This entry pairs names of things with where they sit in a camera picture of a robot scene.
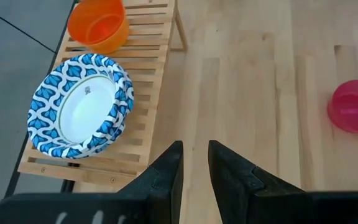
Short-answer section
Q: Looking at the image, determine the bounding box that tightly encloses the wooden slatted shelf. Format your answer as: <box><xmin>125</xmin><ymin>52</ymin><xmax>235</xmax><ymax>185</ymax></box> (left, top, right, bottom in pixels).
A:
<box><xmin>17</xmin><ymin>0</ymin><xmax>188</xmax><ymax>188</ymax></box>

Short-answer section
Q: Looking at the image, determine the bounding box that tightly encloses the pink translucent plastic bowl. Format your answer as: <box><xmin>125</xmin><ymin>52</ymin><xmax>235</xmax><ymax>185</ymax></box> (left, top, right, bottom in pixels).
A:
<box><xmin>327</xmin><ymin>78</ymin><xmax>358</xmax><ymax>134</ymax></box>

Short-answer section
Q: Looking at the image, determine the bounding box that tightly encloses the orange plastic bowl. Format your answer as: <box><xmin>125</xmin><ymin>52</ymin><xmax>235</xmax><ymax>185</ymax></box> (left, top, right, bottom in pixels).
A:
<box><xmin>67</xmin><ymin>0</ymin><xmax>131</xmax><ymax>55</ymax></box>

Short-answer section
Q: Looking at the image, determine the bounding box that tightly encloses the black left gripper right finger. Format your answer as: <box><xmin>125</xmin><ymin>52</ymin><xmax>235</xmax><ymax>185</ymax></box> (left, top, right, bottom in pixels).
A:
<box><xmin>208</xmin><ymin>139</ymin><xmax>358</xmax><ymax>224</ymax></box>

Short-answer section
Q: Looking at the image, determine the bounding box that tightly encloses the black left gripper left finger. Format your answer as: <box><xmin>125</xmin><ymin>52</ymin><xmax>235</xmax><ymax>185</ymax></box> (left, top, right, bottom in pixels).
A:
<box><xmin>0</xmin><ymin>140</ymin><xmax>185</xmax><ymax>224</ymax></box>

